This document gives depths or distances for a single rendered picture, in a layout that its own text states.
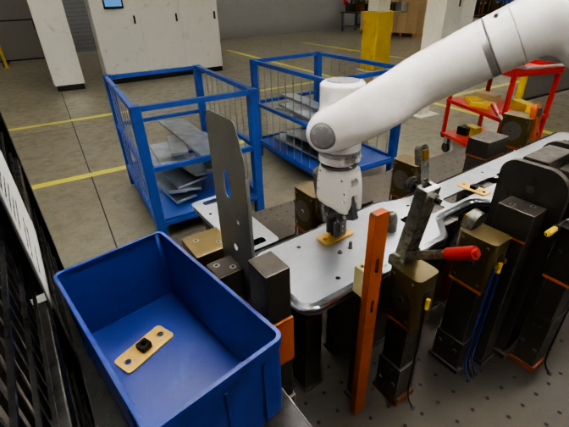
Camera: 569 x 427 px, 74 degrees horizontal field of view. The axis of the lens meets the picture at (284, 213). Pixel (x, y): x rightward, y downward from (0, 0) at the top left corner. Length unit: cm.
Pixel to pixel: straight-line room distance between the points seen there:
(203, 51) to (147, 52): 115
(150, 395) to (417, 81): 60
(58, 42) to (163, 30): 189
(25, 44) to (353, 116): 1186
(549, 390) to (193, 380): 81
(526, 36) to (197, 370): 65
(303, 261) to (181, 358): 33
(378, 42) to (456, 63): 771
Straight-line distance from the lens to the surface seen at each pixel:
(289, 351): 57
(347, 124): 64
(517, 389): 108
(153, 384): 59
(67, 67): 834
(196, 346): 62
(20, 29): 1230
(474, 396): 103
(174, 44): 866
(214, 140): 61
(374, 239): 60
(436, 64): 67
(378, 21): 831
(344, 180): 76
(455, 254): 65
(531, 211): 85
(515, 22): 67
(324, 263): 80
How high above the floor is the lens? 149
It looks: 30 degrees down
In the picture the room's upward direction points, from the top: 2 degrees counter-clockwise
